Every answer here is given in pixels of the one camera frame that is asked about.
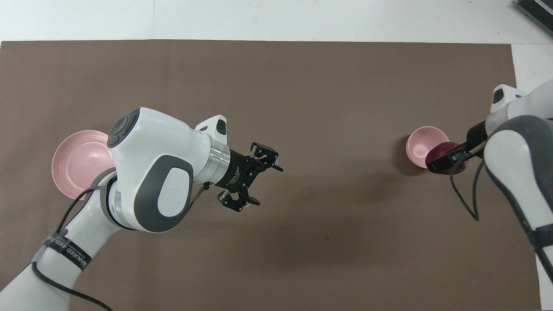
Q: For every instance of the pink small bowl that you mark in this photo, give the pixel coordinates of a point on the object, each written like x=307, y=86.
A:
x=417, y=147

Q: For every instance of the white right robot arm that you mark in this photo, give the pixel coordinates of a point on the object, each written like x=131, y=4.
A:
x=518, y=172

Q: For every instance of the pink round plate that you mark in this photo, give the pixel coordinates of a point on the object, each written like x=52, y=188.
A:
x=77, y=160

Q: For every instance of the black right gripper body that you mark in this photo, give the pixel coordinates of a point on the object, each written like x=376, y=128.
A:
x=476, y=136

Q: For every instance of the brown table mat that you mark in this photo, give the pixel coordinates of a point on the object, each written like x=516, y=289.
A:
x=324, y=95

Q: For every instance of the grey ridged device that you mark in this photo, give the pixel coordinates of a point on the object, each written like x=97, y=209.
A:
x=538, y=12

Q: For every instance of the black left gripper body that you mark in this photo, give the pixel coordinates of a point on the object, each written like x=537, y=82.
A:
x=235, y=172

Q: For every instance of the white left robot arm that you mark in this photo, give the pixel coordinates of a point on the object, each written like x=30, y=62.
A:
x=151, y=142

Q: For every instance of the dark red apple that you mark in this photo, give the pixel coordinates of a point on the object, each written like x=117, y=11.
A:
x=440, y=152

